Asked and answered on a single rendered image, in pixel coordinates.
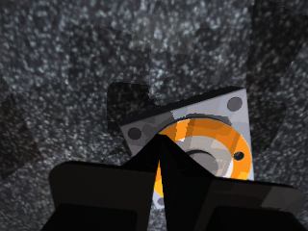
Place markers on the orange round plate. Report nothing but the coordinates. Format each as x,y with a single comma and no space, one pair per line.
213,136

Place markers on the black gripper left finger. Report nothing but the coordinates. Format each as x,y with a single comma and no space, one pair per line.
127,187

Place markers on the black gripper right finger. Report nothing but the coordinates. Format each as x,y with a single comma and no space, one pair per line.
191,192

